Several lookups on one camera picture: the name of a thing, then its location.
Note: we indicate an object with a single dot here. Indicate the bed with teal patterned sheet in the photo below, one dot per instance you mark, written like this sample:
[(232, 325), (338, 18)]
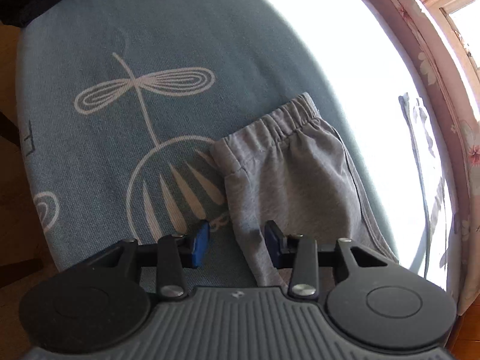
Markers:
[(112, 45)]

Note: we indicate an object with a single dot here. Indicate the grey sweatpants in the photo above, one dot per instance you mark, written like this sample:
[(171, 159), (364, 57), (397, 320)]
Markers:
[(292, 172)]

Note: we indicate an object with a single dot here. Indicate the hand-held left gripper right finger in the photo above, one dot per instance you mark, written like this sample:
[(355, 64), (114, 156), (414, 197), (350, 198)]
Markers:
[(272, 243)]

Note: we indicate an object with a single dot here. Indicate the folded pink floral quilt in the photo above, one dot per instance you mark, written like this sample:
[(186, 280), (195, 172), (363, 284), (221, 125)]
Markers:
[(442, 93)]

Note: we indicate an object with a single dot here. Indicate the window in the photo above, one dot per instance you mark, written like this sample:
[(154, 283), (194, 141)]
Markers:
[(467, 26)]

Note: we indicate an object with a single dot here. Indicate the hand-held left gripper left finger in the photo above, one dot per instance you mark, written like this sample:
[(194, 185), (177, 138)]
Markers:
[(201, 242)]

